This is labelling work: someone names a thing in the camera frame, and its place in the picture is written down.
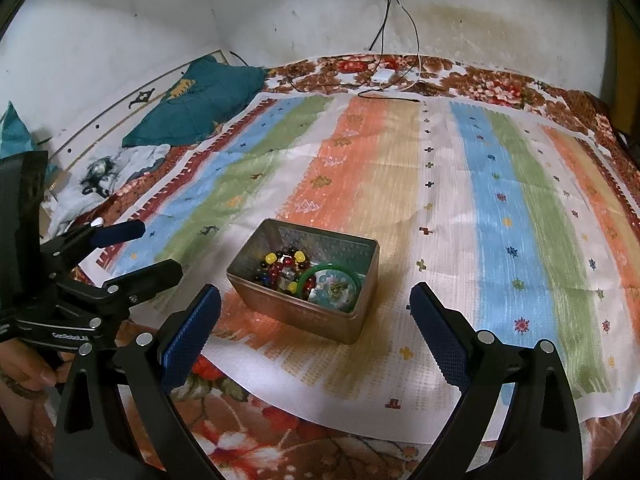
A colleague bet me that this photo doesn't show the black cable with plug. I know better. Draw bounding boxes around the black cable with plug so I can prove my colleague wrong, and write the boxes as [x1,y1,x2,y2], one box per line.
[357,87,422,104]

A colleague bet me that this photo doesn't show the metal tin box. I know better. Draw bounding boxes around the metal tin box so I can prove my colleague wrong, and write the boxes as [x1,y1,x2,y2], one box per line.
[226,218,381,346]

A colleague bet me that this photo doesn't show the yellow and dark bead bracelet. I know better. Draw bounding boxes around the yellow and dark bead bracelet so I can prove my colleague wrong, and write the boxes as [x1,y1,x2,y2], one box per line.
[262,249,313,293]

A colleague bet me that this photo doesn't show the person's left forearm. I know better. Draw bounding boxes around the person's left forearm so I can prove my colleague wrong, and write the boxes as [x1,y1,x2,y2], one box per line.
[0,392,53,443]

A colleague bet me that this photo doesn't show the white crumpled cloth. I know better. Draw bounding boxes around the white crumpled cloth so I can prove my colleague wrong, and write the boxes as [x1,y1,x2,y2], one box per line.
[50,144,173,238]

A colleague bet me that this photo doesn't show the teal pillow with yellow print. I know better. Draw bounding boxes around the teal pillow with yellow print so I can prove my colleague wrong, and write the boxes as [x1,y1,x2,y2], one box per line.
[121,56,267,150]

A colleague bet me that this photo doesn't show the person's left hand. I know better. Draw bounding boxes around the person's left hand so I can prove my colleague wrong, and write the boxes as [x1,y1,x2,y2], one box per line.
[0,337,76,393]

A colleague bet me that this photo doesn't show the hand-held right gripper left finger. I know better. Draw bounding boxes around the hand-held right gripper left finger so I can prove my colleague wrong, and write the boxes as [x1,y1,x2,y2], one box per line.
[52,284,222,480]

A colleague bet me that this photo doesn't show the striped woven mat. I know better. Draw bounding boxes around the striped woven mat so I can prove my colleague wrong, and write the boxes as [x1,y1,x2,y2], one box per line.
[82,91,640,445]

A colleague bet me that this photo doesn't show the green bangle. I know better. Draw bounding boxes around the green bangle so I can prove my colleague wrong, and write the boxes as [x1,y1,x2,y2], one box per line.
[298,263,362,307]

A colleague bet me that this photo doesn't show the multicolour glass bead bracelet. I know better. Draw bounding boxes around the multicolour glass bead bracelet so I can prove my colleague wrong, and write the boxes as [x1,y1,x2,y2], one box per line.
[257,257,301,295]

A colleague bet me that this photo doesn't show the black tangled cord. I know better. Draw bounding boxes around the black tangled cord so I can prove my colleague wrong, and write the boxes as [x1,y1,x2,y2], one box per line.
[79,156,121,199]

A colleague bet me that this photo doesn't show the plain teal pillow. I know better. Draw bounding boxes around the plain teal pillow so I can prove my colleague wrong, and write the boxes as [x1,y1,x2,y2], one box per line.
[0,101,40,161]

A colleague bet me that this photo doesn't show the white cable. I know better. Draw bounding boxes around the white cable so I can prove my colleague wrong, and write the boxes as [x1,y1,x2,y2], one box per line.
[396,0,425,83]

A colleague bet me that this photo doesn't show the dark beaded wristband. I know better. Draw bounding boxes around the dark beaded wristband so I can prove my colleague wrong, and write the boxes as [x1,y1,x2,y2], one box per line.
[0,374,48,402]

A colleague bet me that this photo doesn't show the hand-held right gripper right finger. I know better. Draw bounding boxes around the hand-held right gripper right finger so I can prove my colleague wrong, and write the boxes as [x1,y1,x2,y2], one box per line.
[409,282,586,480]

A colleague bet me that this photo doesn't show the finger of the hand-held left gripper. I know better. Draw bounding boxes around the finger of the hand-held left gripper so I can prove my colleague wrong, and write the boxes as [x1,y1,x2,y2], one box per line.
[40,218,147,273]
[55,259,184,313]

